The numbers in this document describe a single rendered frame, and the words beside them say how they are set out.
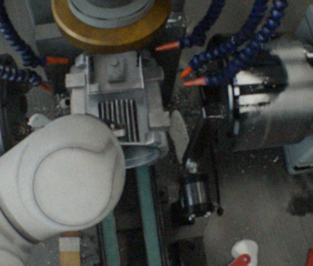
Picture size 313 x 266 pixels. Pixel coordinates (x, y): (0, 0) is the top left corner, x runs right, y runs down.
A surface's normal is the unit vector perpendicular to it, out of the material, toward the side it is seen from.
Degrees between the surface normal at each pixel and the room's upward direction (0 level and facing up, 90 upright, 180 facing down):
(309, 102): 40
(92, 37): 0
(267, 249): 0
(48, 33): 0
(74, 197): 32
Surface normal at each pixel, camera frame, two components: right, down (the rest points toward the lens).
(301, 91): 0.11, 0.12
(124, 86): 0.06, -0.36
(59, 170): 0.04, -0.09
